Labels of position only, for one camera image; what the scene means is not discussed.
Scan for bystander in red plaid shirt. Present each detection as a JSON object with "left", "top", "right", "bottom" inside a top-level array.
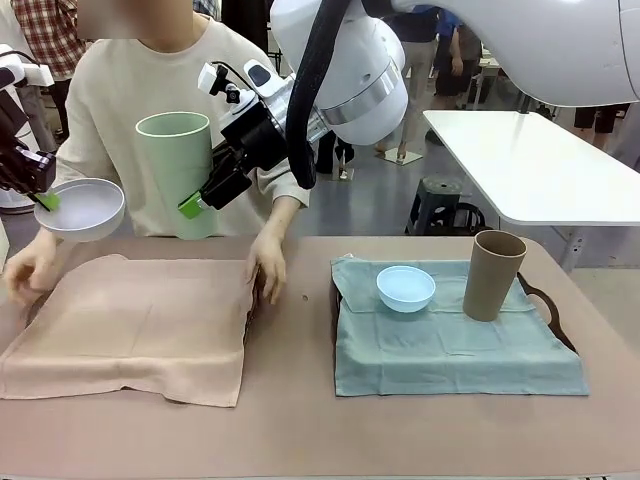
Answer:
[{"left": 12, "top": 0, "right": 87, "bottom": 81}]

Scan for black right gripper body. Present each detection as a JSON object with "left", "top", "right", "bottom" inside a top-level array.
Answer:
[{"left": 218, "top": 103, "right": 290, "bottom": 172}]

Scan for teal cloth mat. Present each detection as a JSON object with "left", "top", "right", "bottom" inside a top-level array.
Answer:
[{"left": 329, "top": 255, "right": 592, "bottom": 399}]

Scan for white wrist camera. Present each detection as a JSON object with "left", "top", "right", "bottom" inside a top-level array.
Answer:
[
  {"left": 196, "top": 61, "right": 232, "bottom": 105},
  {"left": 21, "top": 63, "right": 52, "bottom": 88}
]

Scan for white bowl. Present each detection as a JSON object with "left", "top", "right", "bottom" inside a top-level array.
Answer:
[{"left": 33, "top": 177, "right": 126, "bottom": 244}]

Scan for light blue bowl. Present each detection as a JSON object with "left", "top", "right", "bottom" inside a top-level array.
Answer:
[{"left": 375, "top": 265, "right": 437, "bottom": 315}]

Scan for person's left hand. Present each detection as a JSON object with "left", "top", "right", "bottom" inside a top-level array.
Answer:
[{"left": 246, "top": 231, "right": 290, "bottom": 306}]

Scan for beige pink cloth mat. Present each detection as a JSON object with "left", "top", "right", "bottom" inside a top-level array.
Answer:
[{"left": 0, "top": 254, "right": 262, "bottom": 410}]

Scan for person in beige shirt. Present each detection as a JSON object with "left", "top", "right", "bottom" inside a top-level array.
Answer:
[{"left": 48, "top": 0, "right": 312, "bottom": 240}]

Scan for person's left forearm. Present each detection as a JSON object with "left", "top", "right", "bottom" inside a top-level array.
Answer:
[{"left": 258, "top": 195, "right": 302, "bottom": 247}]

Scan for bystander black outfit yellow sleeve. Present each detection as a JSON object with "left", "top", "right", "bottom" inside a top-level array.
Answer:
[{"left": 573, "top": 102, "right": 627, "bottom": 135}]

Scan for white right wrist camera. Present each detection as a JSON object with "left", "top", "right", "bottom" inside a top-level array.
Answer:
[{"left": 196, "top": 61, "right": 232, "bottom": 105}]

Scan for bystander in black shorts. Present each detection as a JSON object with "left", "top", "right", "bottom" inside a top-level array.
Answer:
[{"left": 433, "top": 20, "right": 483, "bottom": 111}]

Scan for tall brown cup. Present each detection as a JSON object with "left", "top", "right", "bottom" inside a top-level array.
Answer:
[{"left": 461, "top": 229, "right": 528, "bottom": 323}]

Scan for person's right hand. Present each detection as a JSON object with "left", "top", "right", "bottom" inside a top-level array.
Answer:
[{"left": 2, "top": 233, "right": 58, "bottom": 306}]

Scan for tall green cup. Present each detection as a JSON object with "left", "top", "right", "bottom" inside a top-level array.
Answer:
[{"left": 135, "top": 111, "right": 215, "bottom": 241}]

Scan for white table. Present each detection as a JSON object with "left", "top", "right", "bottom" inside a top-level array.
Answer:
[{"left": 421, "top": 109, "right": 640, "bottom": 274}]

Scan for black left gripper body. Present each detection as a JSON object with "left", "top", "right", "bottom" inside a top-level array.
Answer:
[{"left": 0, "top": 88, "right": 57, "bottom": 195}]

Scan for bystander blue top grey trousers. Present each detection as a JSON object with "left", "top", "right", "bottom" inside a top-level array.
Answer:
[{"left": 377, "top": 0, "right": 445, "bottom": 157}]

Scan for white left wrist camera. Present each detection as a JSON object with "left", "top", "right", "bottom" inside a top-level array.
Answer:
[{"left": 21, "top": 63, "right": 52, "bottom": 88}]

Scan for bystander in dark patterned clothes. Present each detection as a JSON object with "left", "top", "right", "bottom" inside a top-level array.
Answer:
[{"left": 313, "top": 133, "right": 357, "bottom": 177}]

